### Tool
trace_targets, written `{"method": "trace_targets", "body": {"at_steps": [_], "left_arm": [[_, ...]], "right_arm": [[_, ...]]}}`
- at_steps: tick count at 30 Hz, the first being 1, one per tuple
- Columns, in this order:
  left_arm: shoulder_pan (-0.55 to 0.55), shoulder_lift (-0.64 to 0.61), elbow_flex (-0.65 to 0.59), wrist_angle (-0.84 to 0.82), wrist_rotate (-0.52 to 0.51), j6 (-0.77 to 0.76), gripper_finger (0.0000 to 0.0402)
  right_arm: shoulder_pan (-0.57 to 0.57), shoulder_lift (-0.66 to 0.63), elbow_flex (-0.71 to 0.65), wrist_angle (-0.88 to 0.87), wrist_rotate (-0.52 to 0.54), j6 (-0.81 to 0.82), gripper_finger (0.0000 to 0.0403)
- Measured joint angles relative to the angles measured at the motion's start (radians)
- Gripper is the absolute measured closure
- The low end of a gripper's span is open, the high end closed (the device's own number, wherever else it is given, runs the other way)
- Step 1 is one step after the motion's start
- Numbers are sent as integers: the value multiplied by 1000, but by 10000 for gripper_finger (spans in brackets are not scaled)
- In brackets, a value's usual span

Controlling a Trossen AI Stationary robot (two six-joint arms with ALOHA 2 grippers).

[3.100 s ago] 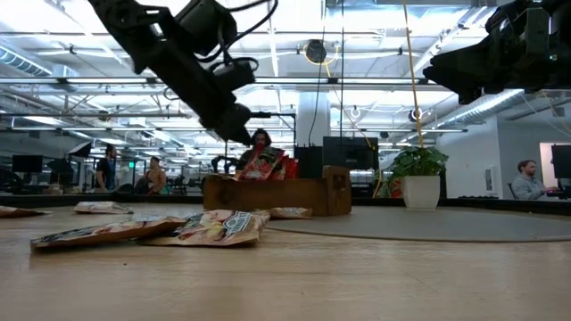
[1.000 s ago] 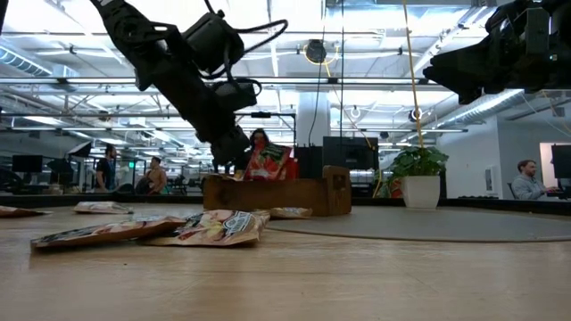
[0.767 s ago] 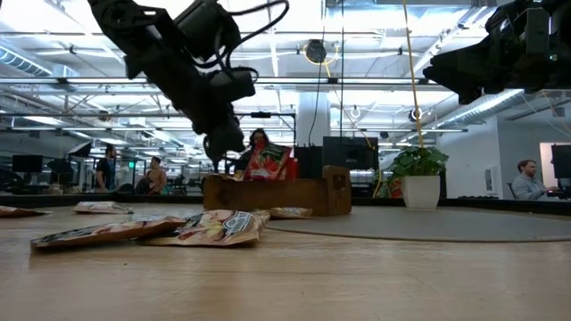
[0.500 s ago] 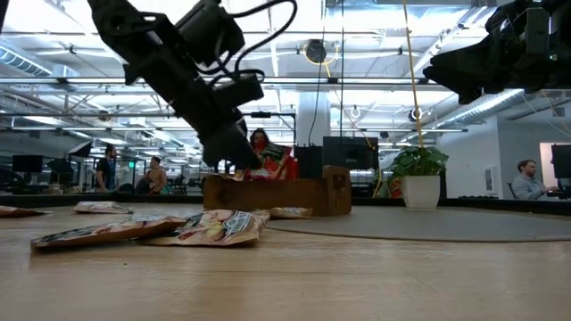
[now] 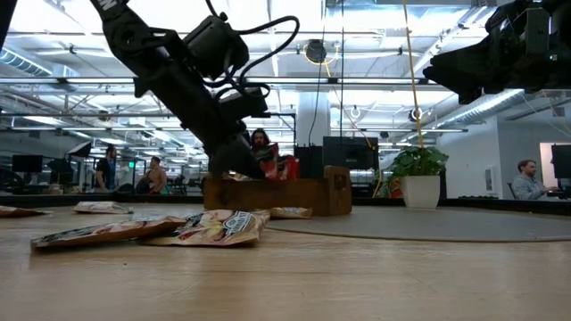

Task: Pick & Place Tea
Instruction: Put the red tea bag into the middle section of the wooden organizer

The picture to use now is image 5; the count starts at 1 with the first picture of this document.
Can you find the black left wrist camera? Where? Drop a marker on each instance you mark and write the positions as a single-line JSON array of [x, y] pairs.
[[247, 103]]

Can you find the person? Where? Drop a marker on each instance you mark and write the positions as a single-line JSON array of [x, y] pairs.
[[528, 185], [259, 139], [105, 171], [156, 176]]

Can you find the grey round mat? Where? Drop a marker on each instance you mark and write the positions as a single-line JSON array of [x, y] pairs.
[[424, 225]]

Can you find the green label tea packet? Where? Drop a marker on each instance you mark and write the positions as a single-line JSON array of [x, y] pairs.
[[102, 232]]

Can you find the black frame stand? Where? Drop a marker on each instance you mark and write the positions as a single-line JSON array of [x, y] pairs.
[[285, 114]]

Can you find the red tea packet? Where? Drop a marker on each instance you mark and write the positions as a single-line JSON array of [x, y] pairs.
[[271, 165], [290, 169]]

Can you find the brown wooden tea box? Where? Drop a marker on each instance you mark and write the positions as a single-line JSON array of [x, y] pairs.
[[276, 196]]

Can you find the black cabinet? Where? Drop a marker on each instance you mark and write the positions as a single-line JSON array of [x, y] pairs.
[[310, 162]]

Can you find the white tea packet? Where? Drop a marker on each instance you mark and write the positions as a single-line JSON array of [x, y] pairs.
[[102, 207]]

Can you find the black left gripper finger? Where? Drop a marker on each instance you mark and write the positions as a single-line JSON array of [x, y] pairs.
[[234, 158]]

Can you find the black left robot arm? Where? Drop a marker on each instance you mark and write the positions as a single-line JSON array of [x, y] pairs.
[[134, 40]]

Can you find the green plant in white pot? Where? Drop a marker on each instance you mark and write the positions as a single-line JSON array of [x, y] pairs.
[[419, 191]]

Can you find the vanilla cinnamon apple tea packet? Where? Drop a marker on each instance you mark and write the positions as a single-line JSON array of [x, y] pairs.
[[214, 229]]

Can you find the tan tea packet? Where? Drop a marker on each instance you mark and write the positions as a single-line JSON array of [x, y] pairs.
[[292, 212]]

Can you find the pale tea packet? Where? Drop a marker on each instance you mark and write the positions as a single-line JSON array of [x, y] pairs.
[[18, 211]]

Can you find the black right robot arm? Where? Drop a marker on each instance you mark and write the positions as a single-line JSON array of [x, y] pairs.
[[563, 71]]

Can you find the black table edge rail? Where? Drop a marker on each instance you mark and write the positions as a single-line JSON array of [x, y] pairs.
[[490, 204]]

